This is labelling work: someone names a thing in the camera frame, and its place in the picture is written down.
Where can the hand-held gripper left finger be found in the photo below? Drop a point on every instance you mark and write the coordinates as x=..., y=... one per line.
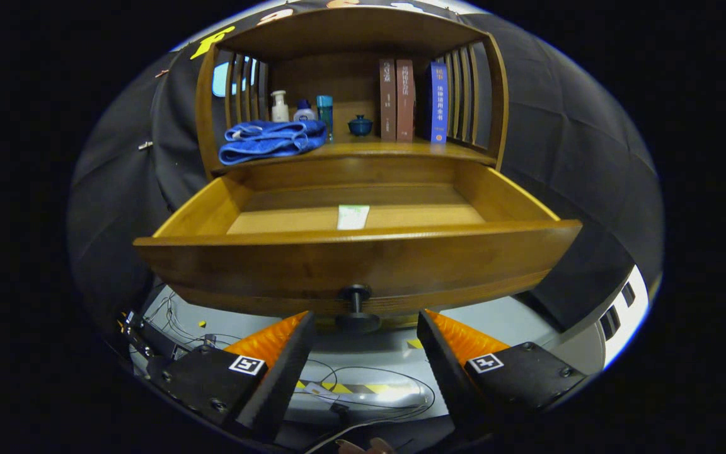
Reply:
x=284, y=378

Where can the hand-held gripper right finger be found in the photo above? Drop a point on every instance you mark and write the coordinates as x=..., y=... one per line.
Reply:
x=448, y=375

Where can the wooden drawer with black knob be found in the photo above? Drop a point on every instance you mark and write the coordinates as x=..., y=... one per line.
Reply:
x=350, y=265

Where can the white tube with green print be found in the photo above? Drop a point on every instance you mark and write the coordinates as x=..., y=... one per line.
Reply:
x=353, y=217

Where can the wooden countertop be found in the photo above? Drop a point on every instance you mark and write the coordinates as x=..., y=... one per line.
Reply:
x=388, y=149

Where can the wooden cabinet with slatted sides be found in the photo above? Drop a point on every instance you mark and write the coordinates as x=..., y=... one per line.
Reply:
x=350, y=31

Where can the yellow floor tape piece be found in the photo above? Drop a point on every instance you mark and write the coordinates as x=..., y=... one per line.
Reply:
x=414, y=343

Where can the yellow black striped floor tape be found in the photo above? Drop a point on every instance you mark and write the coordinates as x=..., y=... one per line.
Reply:
x=338, y=388

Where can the white appliance with dark vents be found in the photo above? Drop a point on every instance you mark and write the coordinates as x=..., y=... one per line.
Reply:
x=634, y=315

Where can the blue folded towel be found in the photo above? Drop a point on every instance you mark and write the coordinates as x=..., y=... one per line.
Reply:
x=268, y=142

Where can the blue lidded teacup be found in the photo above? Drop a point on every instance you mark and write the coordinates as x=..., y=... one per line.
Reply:
x=360, y=127

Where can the white bottle with blue cap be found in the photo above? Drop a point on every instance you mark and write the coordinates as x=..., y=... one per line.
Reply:
x=304, y=113

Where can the white pump bottle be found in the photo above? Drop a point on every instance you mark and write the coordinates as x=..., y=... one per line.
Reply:
x=280, y=112

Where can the clear teal bottle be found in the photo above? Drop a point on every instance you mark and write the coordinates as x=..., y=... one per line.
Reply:
x=324, y=110

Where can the silver metal clip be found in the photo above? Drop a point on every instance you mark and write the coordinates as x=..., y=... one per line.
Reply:
x=145, y=145

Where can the blue book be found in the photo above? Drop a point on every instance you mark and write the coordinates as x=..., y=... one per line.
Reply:
x=437, y=101

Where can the reddish brown book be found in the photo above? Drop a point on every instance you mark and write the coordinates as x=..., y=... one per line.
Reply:
x=405, y=101

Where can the dark brown book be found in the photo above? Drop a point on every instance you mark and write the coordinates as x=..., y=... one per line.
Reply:
x=388, y=101

